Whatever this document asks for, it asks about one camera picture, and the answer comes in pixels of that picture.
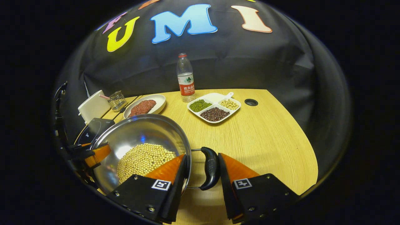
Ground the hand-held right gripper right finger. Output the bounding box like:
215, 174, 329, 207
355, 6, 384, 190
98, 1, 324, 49
218, 152, 300, 224

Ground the heap of green mung beans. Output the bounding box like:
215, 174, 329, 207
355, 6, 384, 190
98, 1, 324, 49
189, 99, 212, 113

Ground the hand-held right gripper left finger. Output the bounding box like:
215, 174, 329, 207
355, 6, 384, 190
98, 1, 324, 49
106, 154, 188, 224

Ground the small heap of yellow beans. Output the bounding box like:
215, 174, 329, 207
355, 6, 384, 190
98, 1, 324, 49
219, 99, 239, 110

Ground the black induction cooktop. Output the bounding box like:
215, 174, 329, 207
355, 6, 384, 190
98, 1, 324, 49
77, 118, 115, 146

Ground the heap of dark red beans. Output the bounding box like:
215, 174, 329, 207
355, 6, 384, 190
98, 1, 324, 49
200, 107, 230, 122

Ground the steel pot with black handle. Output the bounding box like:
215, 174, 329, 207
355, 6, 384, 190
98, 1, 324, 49
91, 113, 221, 196

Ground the white divided dish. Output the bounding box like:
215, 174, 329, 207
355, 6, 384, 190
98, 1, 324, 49
187, 92, 242, 124

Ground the red meat slice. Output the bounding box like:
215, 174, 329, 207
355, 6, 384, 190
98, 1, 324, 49
128, 99, 157, 118

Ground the small wire basket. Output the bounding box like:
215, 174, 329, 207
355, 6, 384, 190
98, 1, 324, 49
109, 91, 127, 112

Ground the white toaster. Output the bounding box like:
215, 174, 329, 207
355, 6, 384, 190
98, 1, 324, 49
77, 90, 111, 125

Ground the clear water bottle red label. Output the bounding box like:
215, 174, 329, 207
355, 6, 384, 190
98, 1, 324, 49
177, 53, 196, 103

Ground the heap of soybeans in pot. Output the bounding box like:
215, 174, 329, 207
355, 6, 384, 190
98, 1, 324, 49
117, 143, 177, 185

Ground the white round plate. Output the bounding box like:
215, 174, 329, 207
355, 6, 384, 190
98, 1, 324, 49
123, 94, 166, 119

